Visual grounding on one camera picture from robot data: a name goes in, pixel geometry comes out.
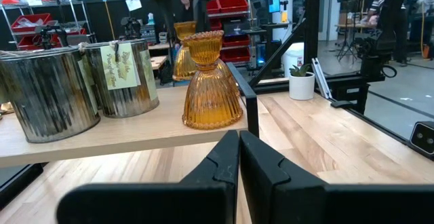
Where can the white paper tag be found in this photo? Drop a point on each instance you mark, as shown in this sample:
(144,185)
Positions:
(133,4)

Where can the white plastic bucket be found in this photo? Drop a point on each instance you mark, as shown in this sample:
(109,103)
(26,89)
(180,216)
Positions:
(293,56)

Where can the person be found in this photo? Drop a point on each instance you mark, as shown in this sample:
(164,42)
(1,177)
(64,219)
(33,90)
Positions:
(376,6)
(185,3)

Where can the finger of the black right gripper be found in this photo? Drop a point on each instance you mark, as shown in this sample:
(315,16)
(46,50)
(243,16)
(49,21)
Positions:
(168,17)
(200,10)

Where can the small blue screen monitor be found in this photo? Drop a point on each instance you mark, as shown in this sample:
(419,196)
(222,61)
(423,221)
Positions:
(274,3)

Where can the silver aluminium extrusion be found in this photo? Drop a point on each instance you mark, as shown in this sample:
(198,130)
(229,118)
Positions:
(321,79)

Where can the black vertical frame post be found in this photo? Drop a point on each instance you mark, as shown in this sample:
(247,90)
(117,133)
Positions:
(312,20)

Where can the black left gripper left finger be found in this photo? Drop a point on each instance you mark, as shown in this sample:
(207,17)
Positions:
(152,203)

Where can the red storage bins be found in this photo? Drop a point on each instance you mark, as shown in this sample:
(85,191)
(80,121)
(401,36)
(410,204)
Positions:
(232,5)

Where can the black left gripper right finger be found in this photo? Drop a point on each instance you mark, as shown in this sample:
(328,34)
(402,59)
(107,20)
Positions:
(339,203)

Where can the black tripod stand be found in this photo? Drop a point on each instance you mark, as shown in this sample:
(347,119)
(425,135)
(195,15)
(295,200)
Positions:
(346,23)

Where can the black square camera white rim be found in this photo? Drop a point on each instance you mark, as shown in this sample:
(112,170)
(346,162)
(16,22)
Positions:
(422,139)

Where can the amber ribbed glass candle holder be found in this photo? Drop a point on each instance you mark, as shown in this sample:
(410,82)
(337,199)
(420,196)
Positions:
(212,98)
(229,74)
(184,64)

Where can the small plant in white pot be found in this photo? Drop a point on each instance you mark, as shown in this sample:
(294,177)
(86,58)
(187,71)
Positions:
(301,85)

